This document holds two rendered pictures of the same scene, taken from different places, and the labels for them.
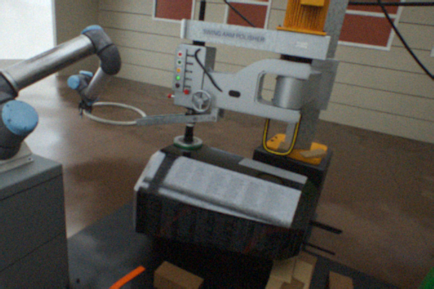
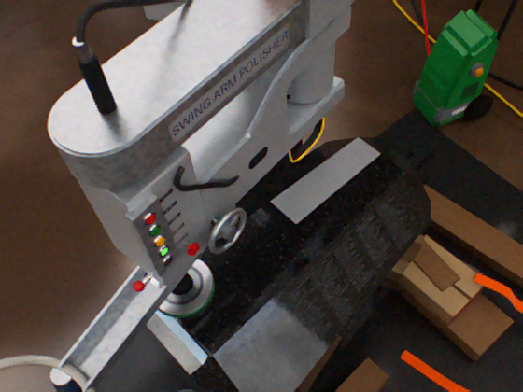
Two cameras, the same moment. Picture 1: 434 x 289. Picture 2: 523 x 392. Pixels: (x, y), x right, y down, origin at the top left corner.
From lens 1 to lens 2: 1.89 m
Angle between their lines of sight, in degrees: 59
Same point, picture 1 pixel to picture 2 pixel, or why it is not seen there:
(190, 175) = (294, 318)
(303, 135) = not seen: hidden behind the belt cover
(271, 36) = (297, 16)
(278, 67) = (311, 53)
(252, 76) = (278, 105)
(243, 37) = (252, 64)
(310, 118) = not seen: hidden behind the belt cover
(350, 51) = not seen: outside the picture
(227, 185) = (342, 266)
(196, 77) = (190, 211)
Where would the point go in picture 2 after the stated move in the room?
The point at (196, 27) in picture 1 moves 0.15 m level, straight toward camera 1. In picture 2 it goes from (153, 142) to (220, 157)
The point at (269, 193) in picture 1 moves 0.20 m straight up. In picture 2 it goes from (384, 214) to (391, 182)
